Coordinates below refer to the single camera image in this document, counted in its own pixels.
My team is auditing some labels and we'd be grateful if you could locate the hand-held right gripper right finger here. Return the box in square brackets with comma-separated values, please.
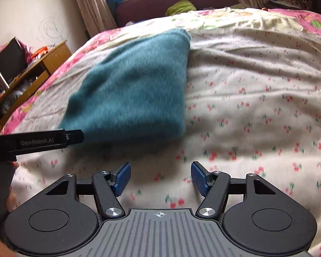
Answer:
[190, 161, 276, 217]

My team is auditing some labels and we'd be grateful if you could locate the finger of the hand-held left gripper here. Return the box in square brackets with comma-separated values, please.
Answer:
[65, 130, 84, 144]

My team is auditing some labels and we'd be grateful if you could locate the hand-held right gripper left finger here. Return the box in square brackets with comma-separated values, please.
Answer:
[45, 162, 132, 218]

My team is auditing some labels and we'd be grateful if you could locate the teal knitted sweater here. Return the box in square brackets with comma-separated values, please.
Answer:
[58, 28, 192, 143]

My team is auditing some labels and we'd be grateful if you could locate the person's left hand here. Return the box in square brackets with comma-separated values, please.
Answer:
[4, 161, 20, 212]

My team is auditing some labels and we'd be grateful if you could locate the metal cup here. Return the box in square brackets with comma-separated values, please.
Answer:
[0, 71, 10, 91]

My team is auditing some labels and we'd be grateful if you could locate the wooden cabinet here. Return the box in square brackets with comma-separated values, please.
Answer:
[0, 40, 72, 137]

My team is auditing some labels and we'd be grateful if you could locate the black television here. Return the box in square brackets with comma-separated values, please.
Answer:
[0, 37, 27, 103]

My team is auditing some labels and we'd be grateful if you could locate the orange object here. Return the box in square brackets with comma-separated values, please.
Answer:
[31, 46, 50, 59]

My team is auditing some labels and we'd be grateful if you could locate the pink floral cloth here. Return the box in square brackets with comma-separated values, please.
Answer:
[0, 39, 36, 63]

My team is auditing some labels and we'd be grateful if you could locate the floral cherry print bed sheet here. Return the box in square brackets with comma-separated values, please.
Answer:
[0, 8, 321, 257]

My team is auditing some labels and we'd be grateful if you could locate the maroon padded headboard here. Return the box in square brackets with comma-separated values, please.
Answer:
[115, 0, 237, 27]

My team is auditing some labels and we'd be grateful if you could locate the green cloth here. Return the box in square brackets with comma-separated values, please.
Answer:
[165, 0, 197, 16]

